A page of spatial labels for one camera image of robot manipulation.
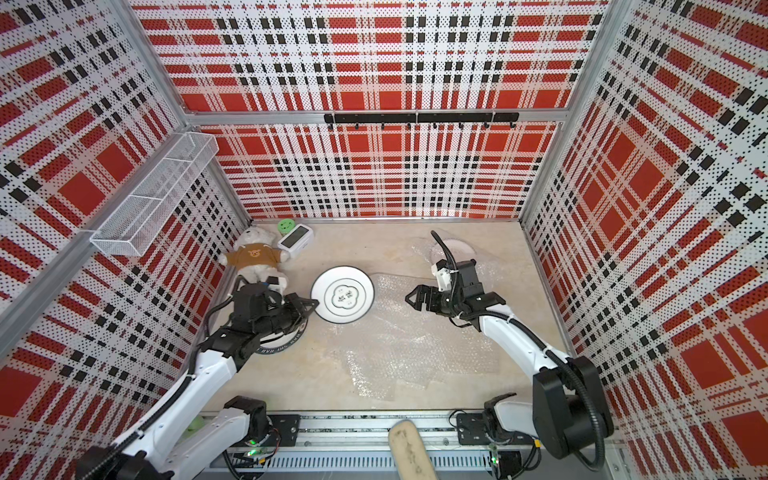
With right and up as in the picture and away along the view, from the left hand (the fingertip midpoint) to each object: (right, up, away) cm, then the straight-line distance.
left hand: (323, 301), depth 80 cm
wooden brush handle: (+23, -32, -12) cm, 42 cm away
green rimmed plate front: (-7, -7, -11) cm, 15 cm away
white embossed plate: (+6, +2, +2) cm, 6 cm away
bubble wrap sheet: (+20, -15, +7) cm, 26 cm away
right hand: (+27, -1, +4) cm, 27 cm away
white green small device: (-17, +17, +29) cm, 38 cm away
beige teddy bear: (-29, +12, +21) cm, 38 cm away
